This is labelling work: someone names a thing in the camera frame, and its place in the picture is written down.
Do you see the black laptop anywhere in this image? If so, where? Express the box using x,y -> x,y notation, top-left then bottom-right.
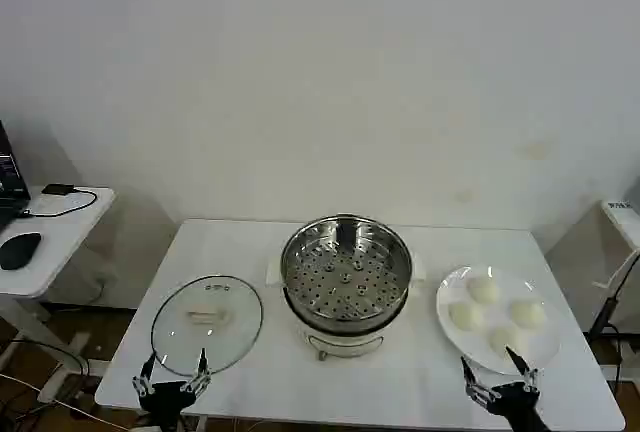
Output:
0,119 -> 32,233

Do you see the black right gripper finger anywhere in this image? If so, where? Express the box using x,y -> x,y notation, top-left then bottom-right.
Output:
504,345 -> 543,394
460,355 -> 497,412

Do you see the white round plate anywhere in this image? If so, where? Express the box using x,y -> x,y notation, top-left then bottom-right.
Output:
435,265 -> 562,376

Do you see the black adapter cable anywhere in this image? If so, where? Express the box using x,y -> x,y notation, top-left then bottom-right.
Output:
22,188 -> 99,219

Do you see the black computer mouse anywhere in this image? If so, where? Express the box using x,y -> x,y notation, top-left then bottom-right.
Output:
0,231 -> 43,272

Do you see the white electric cooker base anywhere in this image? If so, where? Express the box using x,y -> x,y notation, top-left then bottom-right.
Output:
264,251 -> 429,362

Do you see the white side desk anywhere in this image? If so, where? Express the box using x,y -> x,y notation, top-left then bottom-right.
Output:
0,185 -> 117,403

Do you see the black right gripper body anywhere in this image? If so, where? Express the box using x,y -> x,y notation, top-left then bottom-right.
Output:
492,380 -> 549,432

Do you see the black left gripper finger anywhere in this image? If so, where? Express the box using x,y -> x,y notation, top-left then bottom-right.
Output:
131,351 -> 156,399
179,347 -> 213,395

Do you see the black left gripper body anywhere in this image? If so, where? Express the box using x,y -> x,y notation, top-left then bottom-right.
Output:
138,380 -> 199,431

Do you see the black stand pole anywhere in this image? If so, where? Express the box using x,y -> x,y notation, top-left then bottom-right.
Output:
586,251 -> 640,344

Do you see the steel steamer basket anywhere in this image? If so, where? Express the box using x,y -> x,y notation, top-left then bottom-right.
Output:
279,215 -> 415,336

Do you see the white labelled side table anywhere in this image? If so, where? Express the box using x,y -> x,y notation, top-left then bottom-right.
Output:
599,198 -> 640,256

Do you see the white steamed bun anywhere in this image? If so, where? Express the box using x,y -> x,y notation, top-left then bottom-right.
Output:
488,324 -> 525,358
509,299 -> 547,329
448,302 -> 485,333
466,276 -> 501,305

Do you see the round glass lid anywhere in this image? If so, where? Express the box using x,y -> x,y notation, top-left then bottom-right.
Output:
150,274 -> 265,378

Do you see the black floor cable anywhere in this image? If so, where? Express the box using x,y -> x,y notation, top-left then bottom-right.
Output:
0,336 -> 92,391

